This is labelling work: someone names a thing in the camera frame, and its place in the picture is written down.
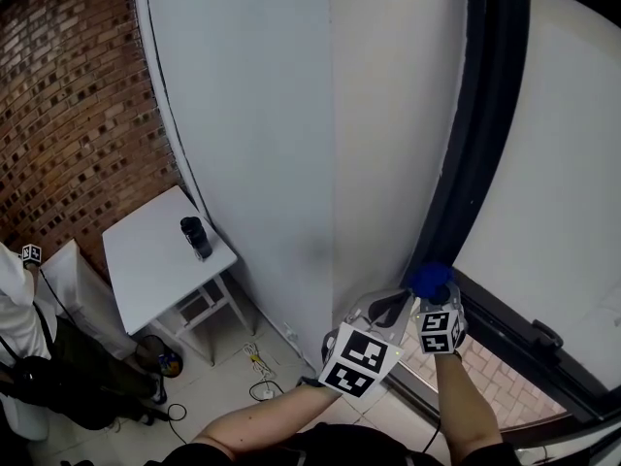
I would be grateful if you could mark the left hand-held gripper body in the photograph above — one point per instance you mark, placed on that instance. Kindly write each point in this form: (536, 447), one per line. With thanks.
(356, 357)

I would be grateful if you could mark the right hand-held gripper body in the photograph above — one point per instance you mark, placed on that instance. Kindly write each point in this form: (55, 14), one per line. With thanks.
(440, 330)

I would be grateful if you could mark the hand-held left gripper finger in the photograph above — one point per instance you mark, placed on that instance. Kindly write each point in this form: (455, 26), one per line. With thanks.
(403, 316)
(388, 297)

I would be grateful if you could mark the blue cloth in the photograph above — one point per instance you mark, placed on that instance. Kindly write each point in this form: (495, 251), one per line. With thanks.
(429, 278)

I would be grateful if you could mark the black window frame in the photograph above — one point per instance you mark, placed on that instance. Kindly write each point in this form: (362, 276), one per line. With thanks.
(485, 114)

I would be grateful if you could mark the person's left forearm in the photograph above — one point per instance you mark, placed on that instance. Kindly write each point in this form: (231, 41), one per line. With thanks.
(271, 413)

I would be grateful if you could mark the person's right forearm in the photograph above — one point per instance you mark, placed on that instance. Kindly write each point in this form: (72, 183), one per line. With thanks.
(463, 406)

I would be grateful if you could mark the white power adapter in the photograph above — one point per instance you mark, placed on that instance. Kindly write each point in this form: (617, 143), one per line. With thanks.
(267, 393)

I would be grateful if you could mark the white power strip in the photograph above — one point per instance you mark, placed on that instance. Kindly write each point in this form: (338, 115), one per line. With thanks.
(257, 359)

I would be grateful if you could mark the person's black shirt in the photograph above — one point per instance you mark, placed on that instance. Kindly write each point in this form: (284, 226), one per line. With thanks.
(301, 447)

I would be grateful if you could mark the colourful round bag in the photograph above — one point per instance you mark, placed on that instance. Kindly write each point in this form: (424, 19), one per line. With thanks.
(170, 363)

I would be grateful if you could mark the black bottle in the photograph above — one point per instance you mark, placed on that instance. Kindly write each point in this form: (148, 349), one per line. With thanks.
(196, 238)

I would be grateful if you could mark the black mesh bin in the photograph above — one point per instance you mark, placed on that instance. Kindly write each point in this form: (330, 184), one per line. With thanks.
(148, 352)

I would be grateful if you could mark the white side table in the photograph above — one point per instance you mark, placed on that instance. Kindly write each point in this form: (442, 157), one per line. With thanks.
(160, 260)

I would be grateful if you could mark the white wall socket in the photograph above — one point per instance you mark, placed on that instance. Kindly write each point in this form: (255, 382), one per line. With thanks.
(290, 332)

